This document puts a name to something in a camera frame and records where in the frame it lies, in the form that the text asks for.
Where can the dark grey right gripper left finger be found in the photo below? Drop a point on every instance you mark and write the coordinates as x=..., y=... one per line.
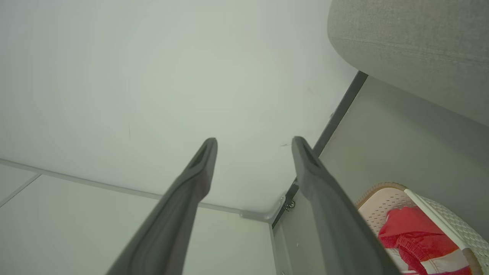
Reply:
x=168, y=217

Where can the cream perforated laundry basket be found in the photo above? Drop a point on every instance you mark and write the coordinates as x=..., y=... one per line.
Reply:
x=376, y=210

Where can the red and white garment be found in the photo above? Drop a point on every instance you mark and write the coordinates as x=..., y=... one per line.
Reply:
x=412, y=233

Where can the grey fabric sofa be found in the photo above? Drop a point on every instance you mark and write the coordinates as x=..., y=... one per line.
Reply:
x=416, y=46

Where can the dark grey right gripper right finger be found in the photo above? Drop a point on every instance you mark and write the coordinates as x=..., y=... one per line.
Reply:
x=332, y=221

